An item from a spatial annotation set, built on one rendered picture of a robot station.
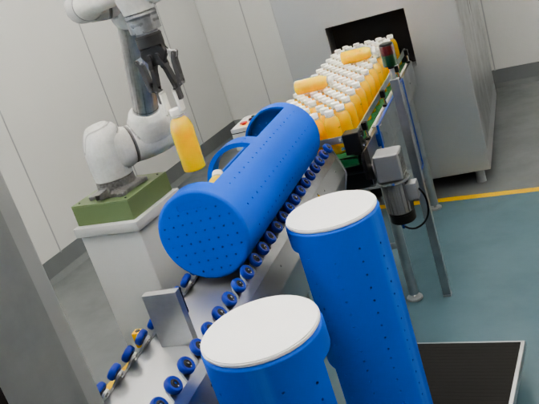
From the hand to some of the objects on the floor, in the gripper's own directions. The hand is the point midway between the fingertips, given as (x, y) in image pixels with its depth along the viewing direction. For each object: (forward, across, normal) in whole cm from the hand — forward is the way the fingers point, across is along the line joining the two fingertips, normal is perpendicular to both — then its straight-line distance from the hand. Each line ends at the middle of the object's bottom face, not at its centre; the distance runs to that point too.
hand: (172, 102), depth 208 cm
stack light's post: (+149, +35, +129) cm, 201 cm away
